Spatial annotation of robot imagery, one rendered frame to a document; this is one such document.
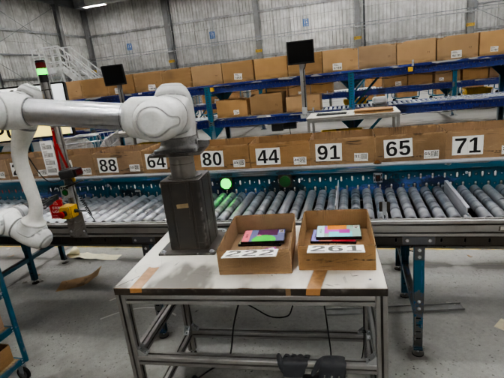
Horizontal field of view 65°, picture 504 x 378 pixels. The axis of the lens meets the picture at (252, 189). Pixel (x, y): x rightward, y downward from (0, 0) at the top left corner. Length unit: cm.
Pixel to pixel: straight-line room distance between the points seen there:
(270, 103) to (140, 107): 550
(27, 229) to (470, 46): 647
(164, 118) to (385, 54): 580
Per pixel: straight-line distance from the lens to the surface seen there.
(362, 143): 247
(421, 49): 703
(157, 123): 141
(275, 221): 183
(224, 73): 729
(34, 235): 201
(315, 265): 151
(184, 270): 164
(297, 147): 249
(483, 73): 1154
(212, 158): 264
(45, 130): 257
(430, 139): 250
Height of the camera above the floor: 147
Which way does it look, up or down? 16 degrees down
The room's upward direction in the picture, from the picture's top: 6 degrees counter-clockwise
